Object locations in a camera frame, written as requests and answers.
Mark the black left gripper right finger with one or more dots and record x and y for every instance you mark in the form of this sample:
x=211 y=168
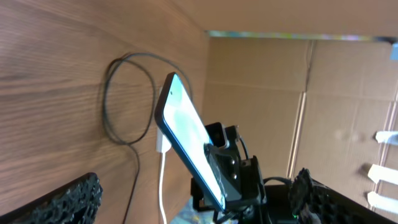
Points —
x=314 y=202

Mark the white power strip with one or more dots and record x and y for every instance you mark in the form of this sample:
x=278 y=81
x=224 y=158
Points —
x=162 y=143

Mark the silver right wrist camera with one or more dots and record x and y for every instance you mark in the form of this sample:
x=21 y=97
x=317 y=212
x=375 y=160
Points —
x=221 y=136

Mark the blue Galaxy smartphone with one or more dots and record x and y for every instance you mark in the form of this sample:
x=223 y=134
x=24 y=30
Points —
x=177 y=118

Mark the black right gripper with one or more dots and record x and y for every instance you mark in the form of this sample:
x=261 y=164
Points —
x=241 y=184

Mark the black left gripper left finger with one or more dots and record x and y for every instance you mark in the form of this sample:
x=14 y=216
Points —
x=75 y=202

